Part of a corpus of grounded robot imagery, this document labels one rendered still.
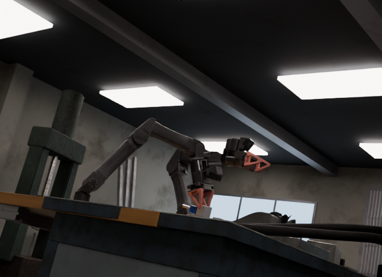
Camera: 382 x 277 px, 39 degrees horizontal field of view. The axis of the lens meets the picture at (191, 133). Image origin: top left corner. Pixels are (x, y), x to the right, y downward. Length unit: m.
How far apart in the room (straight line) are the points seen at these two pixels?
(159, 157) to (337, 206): 3.50
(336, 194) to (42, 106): 5.22
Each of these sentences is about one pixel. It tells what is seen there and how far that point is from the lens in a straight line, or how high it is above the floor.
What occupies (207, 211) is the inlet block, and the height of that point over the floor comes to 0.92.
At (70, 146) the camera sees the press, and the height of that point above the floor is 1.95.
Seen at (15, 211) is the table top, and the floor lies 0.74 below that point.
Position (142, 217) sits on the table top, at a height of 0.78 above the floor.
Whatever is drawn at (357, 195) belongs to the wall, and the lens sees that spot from 9.73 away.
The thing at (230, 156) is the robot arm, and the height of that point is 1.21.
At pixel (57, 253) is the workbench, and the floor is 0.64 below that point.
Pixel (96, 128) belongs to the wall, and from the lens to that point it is 9.59.
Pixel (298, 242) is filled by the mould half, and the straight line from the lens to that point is 1.88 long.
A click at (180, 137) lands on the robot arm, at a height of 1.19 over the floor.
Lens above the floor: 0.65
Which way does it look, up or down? 15 degrees up
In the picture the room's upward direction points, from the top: 13 degrees clockwise
